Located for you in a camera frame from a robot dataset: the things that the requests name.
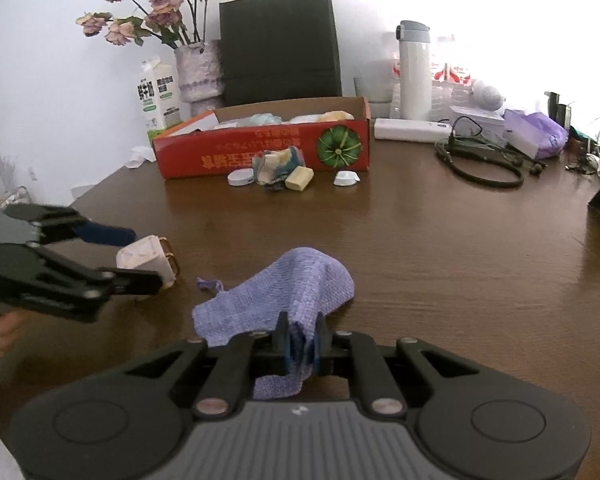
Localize white charger adapter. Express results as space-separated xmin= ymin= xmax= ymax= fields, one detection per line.
xmin=116 ymin=234 xmax=181 ymax=301

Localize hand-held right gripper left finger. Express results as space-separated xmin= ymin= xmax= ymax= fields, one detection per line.
xmin=122 ymin=312 xmax=293 ymax=418

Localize white thermos bottle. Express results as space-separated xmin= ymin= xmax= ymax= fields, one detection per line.
xmin=397 ymin=20 xmax=432 ymax=122

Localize black desk stand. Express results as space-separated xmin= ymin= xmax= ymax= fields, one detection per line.
xmin=545 ymin=91 xmax=573 ymax=128

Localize pale yellow soap bar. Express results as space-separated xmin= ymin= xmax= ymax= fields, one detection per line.
xmin=286 ymin=166 xmax=314 ymax=192

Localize crumpled colourful packet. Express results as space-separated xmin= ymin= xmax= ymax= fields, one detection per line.
xmin=252 ymin=146 xmax=308 ymax=192

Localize wooden desktop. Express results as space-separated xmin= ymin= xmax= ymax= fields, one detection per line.
xmin=0 ymin=132 xmax=600 ymax=480

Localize black neckband headphones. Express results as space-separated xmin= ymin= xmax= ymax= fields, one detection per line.
xmin=435 ymin=116 xmax=548 ymax=190

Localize yellow white plush toy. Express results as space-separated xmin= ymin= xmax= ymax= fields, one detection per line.
xmin=290 ymin=110 xmax=356 ymax=123

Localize dried pink flowers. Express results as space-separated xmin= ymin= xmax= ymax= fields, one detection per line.
xmin=75 ymin=0 xmax=216 ymax=51

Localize tangled thin cables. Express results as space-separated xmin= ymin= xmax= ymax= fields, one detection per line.
xmin=565 ymin=117 xmax=600 ymax=176

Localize clear plastic bottles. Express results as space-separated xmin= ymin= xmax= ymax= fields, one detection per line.
xmin=432 ymin=35 xmax=473 ymax=86

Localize white power bank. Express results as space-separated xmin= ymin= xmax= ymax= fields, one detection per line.
xmin=374 ymin=118 xmax=453 ymax=143

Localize dark paper bag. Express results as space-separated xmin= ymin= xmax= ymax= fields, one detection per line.
xmin=219 ymin=0 xmax=342 ymax=108

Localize pinkish grey ceramic vase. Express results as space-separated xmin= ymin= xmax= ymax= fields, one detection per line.
xmin=174 ymin=40 xmax=226 ymax=118

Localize white crumpled paper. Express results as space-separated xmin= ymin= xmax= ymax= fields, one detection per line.
xmin=127 ymin=146 xmax=156 ymax=170

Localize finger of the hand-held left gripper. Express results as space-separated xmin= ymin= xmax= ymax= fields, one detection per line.
xmin=2 ymin=203 xmax=138 ymax=247
xmin=0 ymin=243 xmax=163 ymax=323

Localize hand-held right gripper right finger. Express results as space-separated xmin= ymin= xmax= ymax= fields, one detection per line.
xmin=314 ymin=312 xmax=481 ymax=418

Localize red cardboard box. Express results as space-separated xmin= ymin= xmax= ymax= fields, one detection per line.
xmin=152 ymin=96 xmax=371 ymax=180

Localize purple knit cloth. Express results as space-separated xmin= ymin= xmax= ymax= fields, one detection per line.
xmin=192 ymin=246 xmax=356 ymax=401

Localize white flat box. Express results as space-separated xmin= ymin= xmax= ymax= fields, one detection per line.
xmin=450 ymin=105 xmax=506 ymax=146

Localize white round speaker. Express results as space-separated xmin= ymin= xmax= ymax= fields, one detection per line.
xmin=472 ymin=80 xmax=506 ymax=111

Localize green white milk carton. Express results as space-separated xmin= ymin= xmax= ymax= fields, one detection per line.
xmin=135 ymin=57 xmax=183 ymax=143

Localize purple tissue pack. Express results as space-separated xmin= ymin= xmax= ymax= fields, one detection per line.
xmin=502 ymin=109 xmax=570 ymax=158

